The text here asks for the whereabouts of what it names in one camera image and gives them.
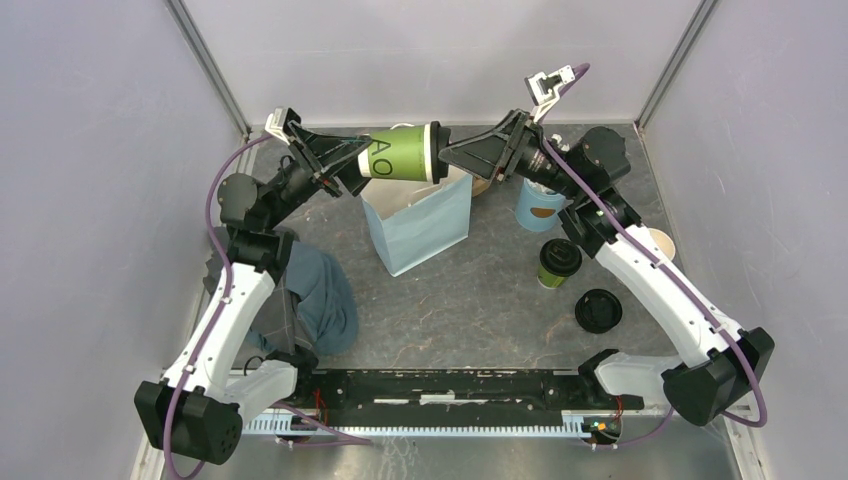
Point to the stack of green paper cups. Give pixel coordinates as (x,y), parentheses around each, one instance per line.
(664,242)

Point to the brown cardboard cup carrier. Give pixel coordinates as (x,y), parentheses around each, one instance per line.
(479,186)

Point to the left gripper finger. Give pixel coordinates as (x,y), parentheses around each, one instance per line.
(349,174)
(353,146)

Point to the black plastic cup lid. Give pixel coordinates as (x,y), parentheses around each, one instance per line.
(560,257)

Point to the blue straw holder cup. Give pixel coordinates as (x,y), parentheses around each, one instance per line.
(537,207)

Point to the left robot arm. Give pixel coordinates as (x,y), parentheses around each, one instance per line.
(196,410)

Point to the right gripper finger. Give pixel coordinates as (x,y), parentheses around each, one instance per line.
(483,165)
(493,140)

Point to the green paper coffee cup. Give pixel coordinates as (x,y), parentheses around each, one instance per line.
(550,279)

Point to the grey checked cloth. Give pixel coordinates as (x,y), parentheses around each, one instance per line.
(276,326)

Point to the blue cloth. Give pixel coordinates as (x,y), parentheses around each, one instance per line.
(327,308)

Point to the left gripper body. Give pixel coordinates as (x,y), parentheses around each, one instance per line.
(325,181)

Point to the light blue paper bag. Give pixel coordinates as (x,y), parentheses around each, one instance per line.
(410,222)

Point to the stack of black lids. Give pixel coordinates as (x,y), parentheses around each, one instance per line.
(598,311)

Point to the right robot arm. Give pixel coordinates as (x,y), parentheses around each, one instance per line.
(717,362)

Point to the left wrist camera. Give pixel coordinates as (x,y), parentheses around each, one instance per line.
(278,124)

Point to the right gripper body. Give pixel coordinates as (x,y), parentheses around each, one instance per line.
(523,142)

